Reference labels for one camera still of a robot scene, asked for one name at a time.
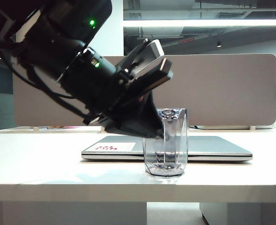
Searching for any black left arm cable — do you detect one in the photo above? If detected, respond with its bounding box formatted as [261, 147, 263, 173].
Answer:
[0, 35, 89, 118]

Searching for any clear faceted cup with handle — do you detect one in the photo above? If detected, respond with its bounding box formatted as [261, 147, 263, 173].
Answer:
[142, 108, 188, 176]

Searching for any white red Nice Try sticker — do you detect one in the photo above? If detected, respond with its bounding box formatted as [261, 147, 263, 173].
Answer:
[89, 142, 136, 152]

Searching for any silver Dell laptop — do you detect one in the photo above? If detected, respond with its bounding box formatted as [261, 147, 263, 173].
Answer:
[81, 135, 253, 162]

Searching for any beige fabric desk divider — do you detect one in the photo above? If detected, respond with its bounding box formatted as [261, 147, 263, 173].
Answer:
[12, 54, 276, 127]

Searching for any white desk modesty panel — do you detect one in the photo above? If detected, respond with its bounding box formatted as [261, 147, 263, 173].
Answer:
[0, 202, 148, 225]

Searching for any long white ceiling light strip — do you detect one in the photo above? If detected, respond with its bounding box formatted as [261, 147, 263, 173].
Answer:
[123, 19, 276, 28]

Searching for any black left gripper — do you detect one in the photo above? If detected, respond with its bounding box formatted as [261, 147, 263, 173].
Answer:
[83, 58, 174, 139]

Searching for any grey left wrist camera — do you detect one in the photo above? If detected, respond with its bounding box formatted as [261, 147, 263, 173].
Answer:
[122, 38, 166, 79]

